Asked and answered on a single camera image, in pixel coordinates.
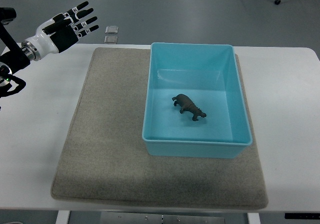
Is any metal floor plate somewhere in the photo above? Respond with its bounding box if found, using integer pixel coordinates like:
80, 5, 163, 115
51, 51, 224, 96
104, 35, 118, 44
105, 25, 119, 34

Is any upper metal floor plate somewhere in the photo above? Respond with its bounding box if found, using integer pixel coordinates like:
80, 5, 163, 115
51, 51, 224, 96
105, 25, 119, 34

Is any black white robot left hand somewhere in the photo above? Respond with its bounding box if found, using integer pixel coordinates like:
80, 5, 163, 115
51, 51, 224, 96
21, 1, 99, 61

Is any white right table leg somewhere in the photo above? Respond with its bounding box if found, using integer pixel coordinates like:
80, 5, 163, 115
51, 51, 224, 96
247, 213, 261, 224

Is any white left table leg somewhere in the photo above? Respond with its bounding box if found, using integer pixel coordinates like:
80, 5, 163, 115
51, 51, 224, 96
55, 211, 71, 224

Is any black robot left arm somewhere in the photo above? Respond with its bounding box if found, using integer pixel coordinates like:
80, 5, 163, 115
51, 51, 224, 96
0, 7, 40, 98

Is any lower metal floor plate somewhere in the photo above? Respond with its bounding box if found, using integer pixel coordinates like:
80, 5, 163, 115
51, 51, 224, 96
104, 35, 118, 44

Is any beige felt mat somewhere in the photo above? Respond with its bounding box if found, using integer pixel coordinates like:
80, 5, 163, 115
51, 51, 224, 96
51, 48, 268, 210

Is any black table control panel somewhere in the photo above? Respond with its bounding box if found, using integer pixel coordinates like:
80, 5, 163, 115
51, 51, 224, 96
284, 213, 320, 220

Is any brown toy hippo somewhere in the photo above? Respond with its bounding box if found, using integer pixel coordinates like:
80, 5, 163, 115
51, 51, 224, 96
171, 94, 207, 121

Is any white table leg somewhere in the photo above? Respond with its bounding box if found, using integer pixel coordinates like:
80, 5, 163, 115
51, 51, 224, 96
55, 211, 71, 224
247, 213, 261, 224

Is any light blue plastic box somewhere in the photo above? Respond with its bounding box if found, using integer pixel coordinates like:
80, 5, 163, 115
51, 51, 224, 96
142, 43, 253, 159

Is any grey metal table crossbar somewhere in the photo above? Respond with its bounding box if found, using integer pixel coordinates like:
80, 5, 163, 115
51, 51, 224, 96
100, 212, 226, 224

